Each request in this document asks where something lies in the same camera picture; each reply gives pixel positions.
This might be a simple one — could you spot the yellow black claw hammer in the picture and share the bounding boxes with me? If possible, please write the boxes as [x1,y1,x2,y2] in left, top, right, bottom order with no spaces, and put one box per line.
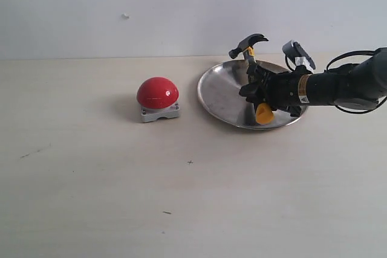
[229,33,274,125]

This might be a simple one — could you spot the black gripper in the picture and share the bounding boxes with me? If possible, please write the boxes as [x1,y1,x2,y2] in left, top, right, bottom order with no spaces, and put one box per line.
[239,63,311,116]

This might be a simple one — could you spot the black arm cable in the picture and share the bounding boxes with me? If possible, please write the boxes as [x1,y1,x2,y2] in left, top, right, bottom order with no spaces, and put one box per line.
[284,48,382,114]

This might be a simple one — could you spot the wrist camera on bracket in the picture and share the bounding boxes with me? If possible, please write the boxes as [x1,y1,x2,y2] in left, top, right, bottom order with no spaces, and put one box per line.
[282,40,316,73]

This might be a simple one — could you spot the red dome push button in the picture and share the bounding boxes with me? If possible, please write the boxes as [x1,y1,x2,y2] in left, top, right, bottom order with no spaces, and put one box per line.
[136,77,180,123]

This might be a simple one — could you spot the round stainless steel plate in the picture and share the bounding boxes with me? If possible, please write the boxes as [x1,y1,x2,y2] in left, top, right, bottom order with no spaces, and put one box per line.
[197,59,308,131]

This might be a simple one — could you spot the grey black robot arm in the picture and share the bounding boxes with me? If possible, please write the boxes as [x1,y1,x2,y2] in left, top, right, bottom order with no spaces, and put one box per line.
[239,48,386,117]

